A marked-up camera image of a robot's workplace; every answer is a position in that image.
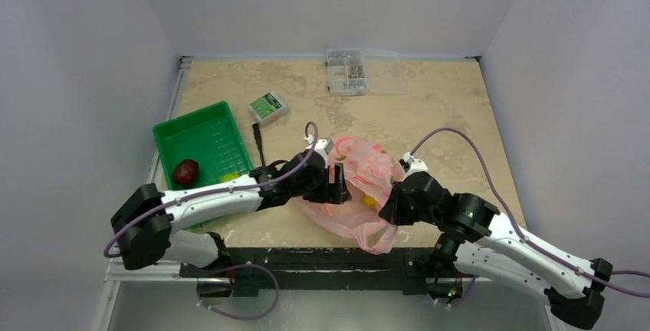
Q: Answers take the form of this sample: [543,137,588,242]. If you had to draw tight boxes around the pink plastic bag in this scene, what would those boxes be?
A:
[298,135,405,254]

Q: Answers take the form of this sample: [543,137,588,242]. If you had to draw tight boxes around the green labelled small box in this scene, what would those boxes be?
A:
[248,92,290,128]

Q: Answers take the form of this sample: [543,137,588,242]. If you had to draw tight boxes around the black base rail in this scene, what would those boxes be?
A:
[179,247,465,300]

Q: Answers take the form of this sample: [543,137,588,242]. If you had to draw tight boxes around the aluminium frame rail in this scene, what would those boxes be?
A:
[103,56,194,284]

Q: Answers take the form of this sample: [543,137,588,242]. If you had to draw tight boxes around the red fake apple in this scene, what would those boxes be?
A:
[172,159,199,186]

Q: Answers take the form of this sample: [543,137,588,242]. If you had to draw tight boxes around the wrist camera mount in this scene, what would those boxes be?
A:
[399,152,428,178]
[304,135,335,162]

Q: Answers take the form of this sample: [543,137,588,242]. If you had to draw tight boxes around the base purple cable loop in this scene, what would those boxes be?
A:
[196,259,284,321]

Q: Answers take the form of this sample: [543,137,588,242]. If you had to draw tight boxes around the green plastic tray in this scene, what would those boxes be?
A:
[153,101,253,190]

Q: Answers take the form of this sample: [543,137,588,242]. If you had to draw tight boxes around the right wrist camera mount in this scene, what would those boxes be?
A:
[399,152,428,178]

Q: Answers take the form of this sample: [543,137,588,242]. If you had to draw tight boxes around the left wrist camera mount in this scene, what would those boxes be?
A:
[304,135,335,162]

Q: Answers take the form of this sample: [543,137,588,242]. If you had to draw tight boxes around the yellow fake lemon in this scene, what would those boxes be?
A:
[363,195,378,211]

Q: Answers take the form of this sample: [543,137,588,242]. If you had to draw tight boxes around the yellow green fake fruit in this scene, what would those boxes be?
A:
[219,172,241,183]

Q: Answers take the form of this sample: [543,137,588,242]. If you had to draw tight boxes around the clear screw organizer box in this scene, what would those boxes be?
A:
[325,49,408,97]

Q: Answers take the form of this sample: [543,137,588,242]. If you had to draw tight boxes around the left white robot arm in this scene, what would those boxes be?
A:
[103,149,351,277]

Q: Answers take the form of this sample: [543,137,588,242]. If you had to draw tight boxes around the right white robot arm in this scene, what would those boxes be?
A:
[379,172,612,330]

